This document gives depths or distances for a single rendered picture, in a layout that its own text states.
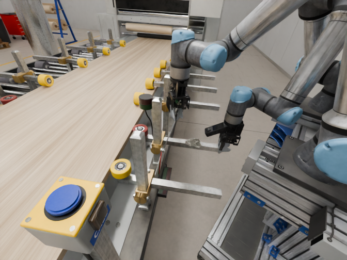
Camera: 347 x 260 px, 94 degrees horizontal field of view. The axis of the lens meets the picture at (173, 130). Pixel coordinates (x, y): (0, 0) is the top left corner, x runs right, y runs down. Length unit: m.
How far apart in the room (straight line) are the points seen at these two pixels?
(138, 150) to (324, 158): 0.45
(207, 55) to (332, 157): 0.38
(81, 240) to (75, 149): 0.61
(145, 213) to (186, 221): 0.79
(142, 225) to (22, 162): 0.54
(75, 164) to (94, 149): 0.10
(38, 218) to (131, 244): 0.54
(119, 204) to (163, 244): 0.66
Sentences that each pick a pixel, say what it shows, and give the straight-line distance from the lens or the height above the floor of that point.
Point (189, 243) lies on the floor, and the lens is 1.51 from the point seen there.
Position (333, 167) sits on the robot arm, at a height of 1.18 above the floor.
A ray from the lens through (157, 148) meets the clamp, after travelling 0.80.
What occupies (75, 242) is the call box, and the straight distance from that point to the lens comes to 0.27.
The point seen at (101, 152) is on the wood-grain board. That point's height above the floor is 0.90.
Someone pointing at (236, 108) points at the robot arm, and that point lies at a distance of 0.71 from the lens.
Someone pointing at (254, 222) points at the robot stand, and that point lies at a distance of 1.48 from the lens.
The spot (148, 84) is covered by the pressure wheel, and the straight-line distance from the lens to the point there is 1.24.
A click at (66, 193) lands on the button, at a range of 0.26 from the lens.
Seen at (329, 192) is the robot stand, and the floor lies 1.04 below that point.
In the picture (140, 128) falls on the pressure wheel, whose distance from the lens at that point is 0.86.
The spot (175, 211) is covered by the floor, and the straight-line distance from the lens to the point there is 1.58.
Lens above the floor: 1.43
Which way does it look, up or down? 38 degrees down
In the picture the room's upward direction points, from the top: 4 degrees clockwise
